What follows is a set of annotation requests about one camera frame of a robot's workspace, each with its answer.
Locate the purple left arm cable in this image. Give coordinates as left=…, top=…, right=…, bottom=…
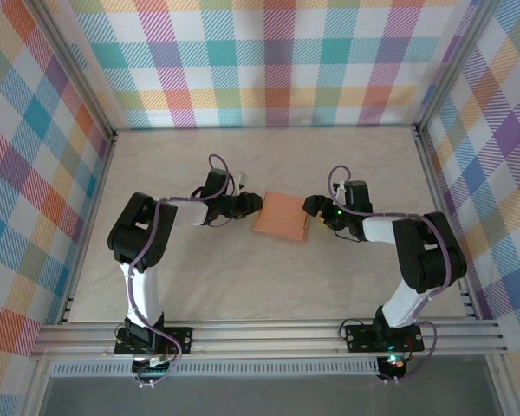
left=127, top=154, right=240, bottom=389

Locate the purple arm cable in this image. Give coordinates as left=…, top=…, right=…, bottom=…
left=127, top=154, right=240, bottom=389
left=328, top=164, right=456, bottom=385

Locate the aluminium side rail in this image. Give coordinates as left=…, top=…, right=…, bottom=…
left=58, top=129, right=119, bottom=325
left=413, top=124, right=478, bottom=321

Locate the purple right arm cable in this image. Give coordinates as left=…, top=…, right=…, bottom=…
left=328, top=164, right=456, bottom=385

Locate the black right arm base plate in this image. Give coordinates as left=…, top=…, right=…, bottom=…
left=344, top=321, right=424, bottom=354

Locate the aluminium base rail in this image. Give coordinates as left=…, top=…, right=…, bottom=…
left=29, top=321, right=509, bottom=361

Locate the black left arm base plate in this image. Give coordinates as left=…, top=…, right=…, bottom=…
left=114, top=325, right=195, bottom=357

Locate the grey slotted cable duct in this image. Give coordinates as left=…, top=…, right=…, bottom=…
left=51, top=358, right=381, bottom=377

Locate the aluminium frame post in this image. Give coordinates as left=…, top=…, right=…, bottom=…
left=413, top=0, right=502, bottom=133
left=33, top=0, right=117, bottom=140

